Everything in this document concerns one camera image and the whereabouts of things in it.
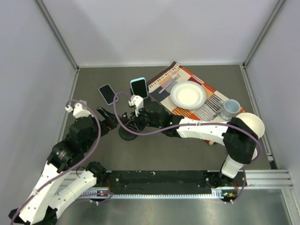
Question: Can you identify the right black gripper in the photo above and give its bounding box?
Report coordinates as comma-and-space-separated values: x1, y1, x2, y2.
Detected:
127, 106, 163, 132

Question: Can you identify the black phone stand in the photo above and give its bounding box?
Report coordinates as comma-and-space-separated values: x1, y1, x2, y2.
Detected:
119, 112, 139, 141
130, 89, 152, 107

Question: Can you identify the purple case phone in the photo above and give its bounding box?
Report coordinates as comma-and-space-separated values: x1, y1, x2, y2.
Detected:
98, 84, 116, 105

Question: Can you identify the blue case phone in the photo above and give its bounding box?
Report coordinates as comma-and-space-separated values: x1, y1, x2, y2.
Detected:
130, 77, 149, 99

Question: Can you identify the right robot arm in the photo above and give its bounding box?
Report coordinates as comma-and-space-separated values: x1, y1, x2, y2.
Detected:
128, 96, 265, 186

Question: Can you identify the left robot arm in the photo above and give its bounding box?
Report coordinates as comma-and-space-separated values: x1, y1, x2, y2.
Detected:
9, 103, 118, 225

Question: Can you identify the white paper plate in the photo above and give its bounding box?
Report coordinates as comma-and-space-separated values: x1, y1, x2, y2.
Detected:
170, 81, 207, 110

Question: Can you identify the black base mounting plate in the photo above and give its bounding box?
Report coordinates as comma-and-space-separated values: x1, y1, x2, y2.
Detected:
109, 171, 221, 195

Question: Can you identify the colourful patterned cloth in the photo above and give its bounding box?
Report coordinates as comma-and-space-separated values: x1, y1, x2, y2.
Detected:
146, 61, 246, 146

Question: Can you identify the light blue mug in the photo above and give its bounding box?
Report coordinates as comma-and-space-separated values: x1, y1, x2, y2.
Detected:
219, 99, 241, 121

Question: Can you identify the white bowl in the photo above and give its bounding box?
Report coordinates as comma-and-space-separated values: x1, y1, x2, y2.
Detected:
236, 112, 265, 138

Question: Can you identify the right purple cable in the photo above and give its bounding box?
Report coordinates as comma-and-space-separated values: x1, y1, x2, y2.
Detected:
112, 91, 262, 162

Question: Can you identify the purple cable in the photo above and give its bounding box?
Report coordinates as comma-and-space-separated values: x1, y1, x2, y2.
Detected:
112, 91, 262, 162
10, 99, 102, 225

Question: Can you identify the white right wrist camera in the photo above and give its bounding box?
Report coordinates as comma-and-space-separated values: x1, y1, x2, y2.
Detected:
128, 95, 144, 116

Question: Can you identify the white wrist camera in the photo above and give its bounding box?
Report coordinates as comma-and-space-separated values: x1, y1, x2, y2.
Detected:
128, 95, 144, 116
65, 100, 92, 119

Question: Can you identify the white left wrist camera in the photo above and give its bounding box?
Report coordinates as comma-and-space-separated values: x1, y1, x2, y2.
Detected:
65, 100, 92, 119

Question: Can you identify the pink handled fork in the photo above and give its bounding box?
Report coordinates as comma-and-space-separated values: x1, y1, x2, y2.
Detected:
159, 73, 181, 94

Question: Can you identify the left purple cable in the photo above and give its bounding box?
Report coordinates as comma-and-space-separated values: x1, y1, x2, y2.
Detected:
10, 99, 102, 225

